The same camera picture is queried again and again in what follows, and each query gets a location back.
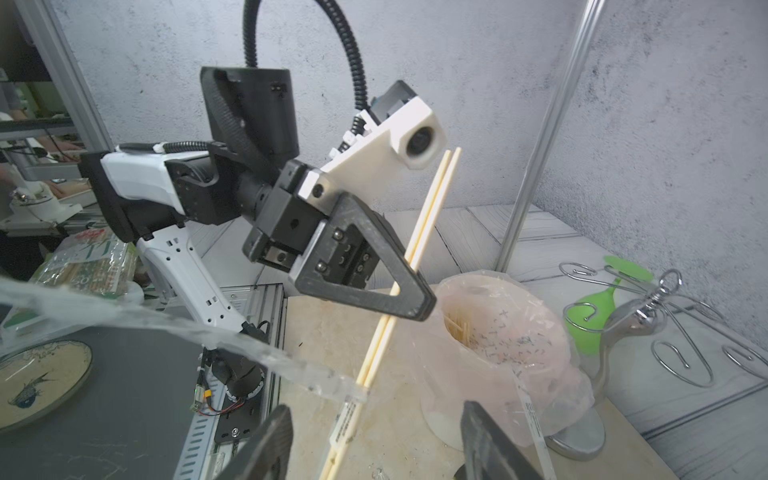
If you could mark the chrome cup holder stand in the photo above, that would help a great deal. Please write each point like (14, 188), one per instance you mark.
(644, 309)

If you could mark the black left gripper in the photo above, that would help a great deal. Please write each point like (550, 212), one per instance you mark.
(342, 254)

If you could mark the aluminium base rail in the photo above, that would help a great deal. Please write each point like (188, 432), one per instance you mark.
(233, 395)

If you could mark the round fish plate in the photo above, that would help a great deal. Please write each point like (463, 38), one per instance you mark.
(38, 380)

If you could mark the right aluminium frame post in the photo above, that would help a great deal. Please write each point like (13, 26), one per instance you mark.
(570, 72)

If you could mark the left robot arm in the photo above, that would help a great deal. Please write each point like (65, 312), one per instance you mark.
(149, 193)

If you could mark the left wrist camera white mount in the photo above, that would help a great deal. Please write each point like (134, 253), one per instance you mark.
(402, 133)

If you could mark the left aluminium frame post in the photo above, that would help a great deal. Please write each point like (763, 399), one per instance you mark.
(49, 39)

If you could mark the aluminium frame post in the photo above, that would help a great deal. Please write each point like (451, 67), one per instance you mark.
(570, 72)
(49, 39)

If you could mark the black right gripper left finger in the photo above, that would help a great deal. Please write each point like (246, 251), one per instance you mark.
(267, 454)

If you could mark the clear plastic chopstick wrapper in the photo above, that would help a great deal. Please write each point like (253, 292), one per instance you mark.
(65, 310)

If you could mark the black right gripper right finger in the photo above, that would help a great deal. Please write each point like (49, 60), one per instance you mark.
(488, 451)

